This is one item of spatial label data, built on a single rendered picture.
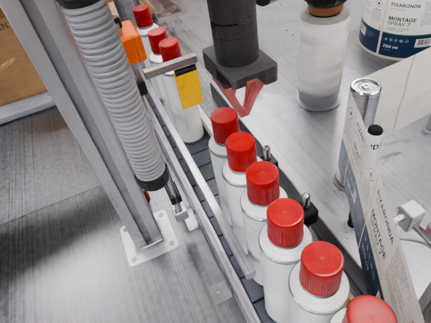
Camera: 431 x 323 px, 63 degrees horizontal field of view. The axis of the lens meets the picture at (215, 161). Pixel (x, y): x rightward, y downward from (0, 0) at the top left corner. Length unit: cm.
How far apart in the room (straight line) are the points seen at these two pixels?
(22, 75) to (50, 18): 71
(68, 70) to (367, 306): 34
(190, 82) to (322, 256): 27
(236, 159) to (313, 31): 35
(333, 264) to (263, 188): 10
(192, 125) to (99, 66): 41
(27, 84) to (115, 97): 81
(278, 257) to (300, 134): 39
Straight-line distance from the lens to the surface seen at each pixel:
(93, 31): 27
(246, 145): 38
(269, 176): 35
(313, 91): 73
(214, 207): 48
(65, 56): 40
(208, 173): 64
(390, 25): 90
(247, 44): 45
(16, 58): 107
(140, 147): 33
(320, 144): 68
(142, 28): 77
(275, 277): 38
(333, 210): 58
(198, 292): 57
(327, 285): 30
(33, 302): 67
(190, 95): 47
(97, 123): 44
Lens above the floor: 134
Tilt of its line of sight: 45 degrees down
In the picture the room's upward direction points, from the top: 11 degrees counter-clockwise
